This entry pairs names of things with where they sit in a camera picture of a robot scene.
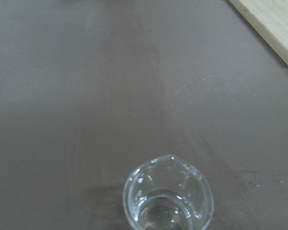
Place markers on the clear glass measuring cup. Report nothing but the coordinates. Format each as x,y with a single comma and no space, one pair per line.
167,193

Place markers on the bamboo cutting board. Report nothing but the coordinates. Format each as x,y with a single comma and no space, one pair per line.
270,20

